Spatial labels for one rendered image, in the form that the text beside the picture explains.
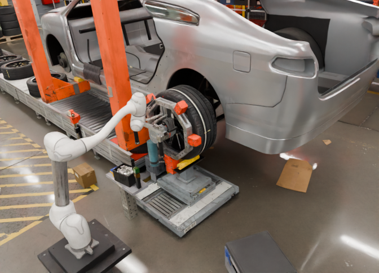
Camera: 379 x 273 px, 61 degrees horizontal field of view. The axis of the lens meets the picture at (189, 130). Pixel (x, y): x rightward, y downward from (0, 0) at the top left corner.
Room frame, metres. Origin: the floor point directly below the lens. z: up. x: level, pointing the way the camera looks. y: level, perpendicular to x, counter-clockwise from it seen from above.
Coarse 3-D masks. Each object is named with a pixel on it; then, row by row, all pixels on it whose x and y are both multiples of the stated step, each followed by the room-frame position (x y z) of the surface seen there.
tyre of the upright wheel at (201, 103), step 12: (156, 96) 2.70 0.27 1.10; (168, 96) 2.58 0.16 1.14; (180, 96) 2.50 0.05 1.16; (192, 96) 2.53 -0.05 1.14; (192, 108) 2.41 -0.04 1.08; (204, 108) 2.47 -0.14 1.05; (192, 120) 2.37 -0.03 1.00; (204, 120) 2.41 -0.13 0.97; (204, 132) 2.36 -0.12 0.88; (216, 132) 2.46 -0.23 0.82; (204, 144) 2.38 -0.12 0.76; (192, 156) 2.40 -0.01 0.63
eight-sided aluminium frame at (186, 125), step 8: (160, 104) 2.53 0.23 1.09; (168, 104) 2.46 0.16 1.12; (152, 112) 2.70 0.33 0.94; (152, 120) 2.71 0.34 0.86; (184, 120) 2.38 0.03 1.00; (184, 128) 2.32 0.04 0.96; (184, 136) 2.33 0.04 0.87; (184, 144) 2.33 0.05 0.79; (168, 152) 2.51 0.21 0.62; (176, 152) 2.50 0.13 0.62; (184, 152) 2.34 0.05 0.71
